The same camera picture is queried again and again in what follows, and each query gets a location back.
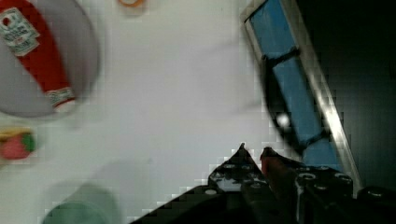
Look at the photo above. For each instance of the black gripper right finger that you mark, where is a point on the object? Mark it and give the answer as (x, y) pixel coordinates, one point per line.
(310, 195)

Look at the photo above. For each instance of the grey round plate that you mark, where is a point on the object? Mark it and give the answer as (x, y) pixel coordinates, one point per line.
(76, 40)

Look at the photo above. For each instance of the yellow toy food piece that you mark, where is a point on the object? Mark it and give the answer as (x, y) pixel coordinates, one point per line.
(7, 133)

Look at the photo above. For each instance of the red ketchup bottle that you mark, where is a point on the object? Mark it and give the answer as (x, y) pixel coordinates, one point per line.
(27, 35)

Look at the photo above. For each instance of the red strawberry toy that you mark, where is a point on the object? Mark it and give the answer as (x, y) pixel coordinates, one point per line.
(17, 147)

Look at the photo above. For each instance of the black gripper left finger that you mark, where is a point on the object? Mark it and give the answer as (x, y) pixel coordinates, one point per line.
(238, 171)

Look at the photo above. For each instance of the orange slice toy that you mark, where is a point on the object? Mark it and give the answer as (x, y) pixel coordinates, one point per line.
(131, 3)

